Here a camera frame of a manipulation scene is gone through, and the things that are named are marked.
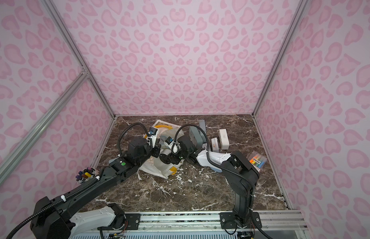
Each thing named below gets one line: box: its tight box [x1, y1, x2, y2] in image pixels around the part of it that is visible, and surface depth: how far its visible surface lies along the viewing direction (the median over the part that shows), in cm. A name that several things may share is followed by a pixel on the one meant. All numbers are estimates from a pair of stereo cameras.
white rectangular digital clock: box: [218, 128, 230, 150], surface depth 100 cm
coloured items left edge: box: [75, 167, 96, 185], surface depth 78 cm
